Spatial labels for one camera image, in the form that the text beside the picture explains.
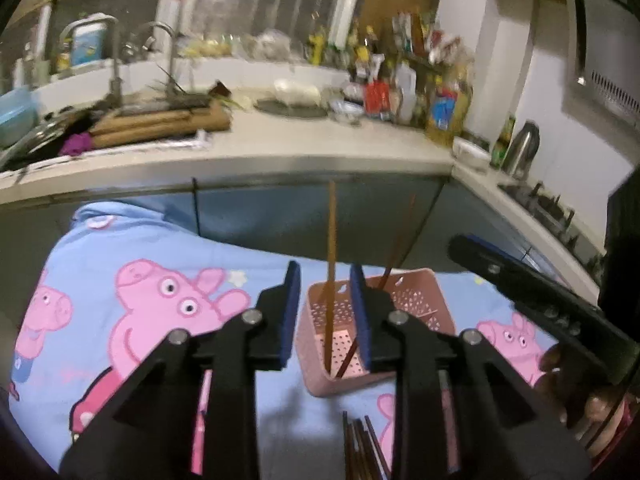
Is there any window with metal bars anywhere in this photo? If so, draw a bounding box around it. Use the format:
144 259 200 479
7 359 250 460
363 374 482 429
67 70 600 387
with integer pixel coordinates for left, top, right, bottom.
192 0 371 47

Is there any row of condiment bottles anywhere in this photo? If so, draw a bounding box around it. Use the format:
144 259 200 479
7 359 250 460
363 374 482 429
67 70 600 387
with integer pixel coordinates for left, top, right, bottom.
345 7 476 83

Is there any curved steel faucet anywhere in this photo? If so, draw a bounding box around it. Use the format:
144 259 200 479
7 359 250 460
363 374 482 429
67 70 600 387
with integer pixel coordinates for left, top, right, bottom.
131 21 178 98

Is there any brown wooden chopstick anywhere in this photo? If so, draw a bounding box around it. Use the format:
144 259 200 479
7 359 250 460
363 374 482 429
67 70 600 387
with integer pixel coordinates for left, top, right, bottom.
334 194 417 380
322 181 338 371
355 419 378 480
350 422 363 480
342 411 351 480
365 415 392 478

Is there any square steel faucet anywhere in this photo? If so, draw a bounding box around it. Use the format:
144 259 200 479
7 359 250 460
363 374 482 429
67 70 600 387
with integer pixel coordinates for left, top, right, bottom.
59 15 125 107

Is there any glass pan lid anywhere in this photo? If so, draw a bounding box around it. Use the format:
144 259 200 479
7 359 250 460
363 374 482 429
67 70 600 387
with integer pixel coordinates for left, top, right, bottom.
0 110 93 173

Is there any green bottle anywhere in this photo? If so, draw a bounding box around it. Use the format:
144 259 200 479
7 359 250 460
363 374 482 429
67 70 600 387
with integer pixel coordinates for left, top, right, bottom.
492 115 516 169

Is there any person's right forearm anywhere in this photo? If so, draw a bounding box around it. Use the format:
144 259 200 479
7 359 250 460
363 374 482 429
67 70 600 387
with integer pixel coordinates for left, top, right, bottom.
597 394 640 467

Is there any blue printed container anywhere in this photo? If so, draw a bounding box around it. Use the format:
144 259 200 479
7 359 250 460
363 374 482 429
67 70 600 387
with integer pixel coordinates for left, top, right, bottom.
71 26 107 67

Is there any pink perforated plastic basket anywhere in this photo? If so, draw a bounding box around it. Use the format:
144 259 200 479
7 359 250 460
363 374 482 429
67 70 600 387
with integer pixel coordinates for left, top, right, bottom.
294 268 457 398

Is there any gas stove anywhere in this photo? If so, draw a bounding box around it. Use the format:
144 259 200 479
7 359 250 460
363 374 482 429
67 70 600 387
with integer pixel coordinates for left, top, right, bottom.
500 180 607 272

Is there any red label bottle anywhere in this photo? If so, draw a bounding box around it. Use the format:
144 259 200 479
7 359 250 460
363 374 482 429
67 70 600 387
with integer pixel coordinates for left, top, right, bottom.
365 79 394 121

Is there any purple cloth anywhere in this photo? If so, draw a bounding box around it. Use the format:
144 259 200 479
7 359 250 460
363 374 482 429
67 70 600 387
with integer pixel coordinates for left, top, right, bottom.
60 132 94 157

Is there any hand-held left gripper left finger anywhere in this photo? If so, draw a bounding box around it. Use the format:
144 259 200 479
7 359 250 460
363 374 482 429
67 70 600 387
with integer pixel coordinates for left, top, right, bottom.
59 260 302 480

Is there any dark round plate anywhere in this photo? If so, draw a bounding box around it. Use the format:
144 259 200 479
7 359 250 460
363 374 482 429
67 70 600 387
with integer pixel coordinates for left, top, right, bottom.
254 97 329 119

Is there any blue plastic basin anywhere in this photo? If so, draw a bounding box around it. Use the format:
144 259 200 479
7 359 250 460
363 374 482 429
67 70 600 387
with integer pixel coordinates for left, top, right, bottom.
0 85 39 147

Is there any person's right hand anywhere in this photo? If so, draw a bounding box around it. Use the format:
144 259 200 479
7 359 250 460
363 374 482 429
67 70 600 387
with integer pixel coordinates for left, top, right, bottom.
537 344 627 441

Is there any small glass bowl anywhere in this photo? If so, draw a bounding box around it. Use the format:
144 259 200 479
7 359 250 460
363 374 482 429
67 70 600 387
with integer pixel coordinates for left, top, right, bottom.
330 100 364 124

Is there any yellow cooking oil bottle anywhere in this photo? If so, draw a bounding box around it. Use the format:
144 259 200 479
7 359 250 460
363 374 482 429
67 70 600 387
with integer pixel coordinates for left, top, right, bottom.
425 67 474 149

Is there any blue pig printed blanket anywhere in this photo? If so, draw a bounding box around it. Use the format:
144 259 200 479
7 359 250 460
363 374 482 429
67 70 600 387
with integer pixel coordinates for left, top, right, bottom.
10 201 561 480

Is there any white plastic jug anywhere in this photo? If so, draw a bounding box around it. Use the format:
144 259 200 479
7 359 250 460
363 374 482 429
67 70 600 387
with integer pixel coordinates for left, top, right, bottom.
395 62 419 126

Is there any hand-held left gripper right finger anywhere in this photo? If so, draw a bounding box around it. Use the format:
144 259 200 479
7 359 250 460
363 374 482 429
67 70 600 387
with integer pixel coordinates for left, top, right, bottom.
349 262 591 480

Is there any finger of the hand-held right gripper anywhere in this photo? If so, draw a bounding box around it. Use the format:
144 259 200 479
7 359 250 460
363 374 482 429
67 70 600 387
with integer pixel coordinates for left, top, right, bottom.
449 233 640 387

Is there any steel kettle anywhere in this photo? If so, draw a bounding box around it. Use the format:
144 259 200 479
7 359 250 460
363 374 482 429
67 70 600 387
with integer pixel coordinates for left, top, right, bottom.
502 121 541 179

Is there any steel range hood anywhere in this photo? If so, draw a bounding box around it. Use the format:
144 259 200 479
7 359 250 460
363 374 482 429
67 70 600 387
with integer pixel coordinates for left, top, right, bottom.
562 0 640 132

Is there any white food bag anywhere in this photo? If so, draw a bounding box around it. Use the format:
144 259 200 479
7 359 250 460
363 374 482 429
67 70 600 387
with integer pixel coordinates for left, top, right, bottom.
274 78 322 107

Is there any white dish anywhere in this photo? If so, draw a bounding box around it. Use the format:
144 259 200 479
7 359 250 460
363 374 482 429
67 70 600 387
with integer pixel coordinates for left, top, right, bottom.
452 137 492 171

